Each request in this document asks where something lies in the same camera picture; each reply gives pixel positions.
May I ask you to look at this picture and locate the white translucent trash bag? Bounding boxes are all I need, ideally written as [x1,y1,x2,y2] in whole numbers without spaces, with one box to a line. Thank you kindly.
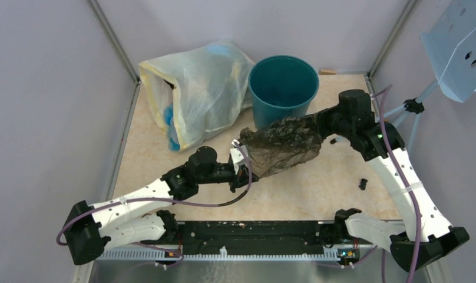
[139,40,254,152]

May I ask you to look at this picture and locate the light blue tripod stand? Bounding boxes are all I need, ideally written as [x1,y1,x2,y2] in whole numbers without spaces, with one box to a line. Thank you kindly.
[379,80,438,147]

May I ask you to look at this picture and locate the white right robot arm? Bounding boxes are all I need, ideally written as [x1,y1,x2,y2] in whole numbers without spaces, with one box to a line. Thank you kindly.
[312,89,470,272]

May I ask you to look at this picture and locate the white slotted cable duct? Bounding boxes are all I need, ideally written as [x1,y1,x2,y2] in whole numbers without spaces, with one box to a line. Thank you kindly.
[98,247,356,262]

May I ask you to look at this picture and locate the black plastic trash bag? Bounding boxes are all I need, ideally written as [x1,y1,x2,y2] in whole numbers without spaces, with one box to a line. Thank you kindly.
[239,116,325,179]

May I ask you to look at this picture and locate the small wooden block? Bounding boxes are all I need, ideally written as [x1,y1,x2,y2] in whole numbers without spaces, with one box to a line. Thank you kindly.
[318,69,337,75]

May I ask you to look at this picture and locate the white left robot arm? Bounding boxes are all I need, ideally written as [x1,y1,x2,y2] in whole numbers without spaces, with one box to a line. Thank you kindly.
[56,140,259,265]

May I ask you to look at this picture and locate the perforated light blue metal panel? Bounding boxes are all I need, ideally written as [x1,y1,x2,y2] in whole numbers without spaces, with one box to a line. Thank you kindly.
[420,0,476,103]

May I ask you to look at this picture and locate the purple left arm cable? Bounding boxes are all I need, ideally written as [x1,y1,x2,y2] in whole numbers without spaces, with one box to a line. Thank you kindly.
[56,140,253,259]

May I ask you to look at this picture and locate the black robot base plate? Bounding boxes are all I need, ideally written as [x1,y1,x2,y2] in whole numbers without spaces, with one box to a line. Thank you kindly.
[154,221,366,259]

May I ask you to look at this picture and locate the teal plastic trash bin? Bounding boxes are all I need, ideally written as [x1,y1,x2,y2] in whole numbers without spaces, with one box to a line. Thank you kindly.
[248,55,319,129]

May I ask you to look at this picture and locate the aluminium frame rails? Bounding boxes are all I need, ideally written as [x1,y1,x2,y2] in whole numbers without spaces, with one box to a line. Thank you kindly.
[362,74,438,251]

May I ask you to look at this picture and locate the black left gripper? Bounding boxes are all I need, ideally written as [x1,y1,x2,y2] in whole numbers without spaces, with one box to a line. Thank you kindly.
[197,163,259,193]

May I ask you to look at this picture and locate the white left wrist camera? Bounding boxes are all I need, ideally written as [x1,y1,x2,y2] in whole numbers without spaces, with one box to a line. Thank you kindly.
[230,146,249,175]

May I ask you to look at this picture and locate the small black plastic part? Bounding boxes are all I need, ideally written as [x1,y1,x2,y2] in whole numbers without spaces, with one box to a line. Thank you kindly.
[358,178,368,190]

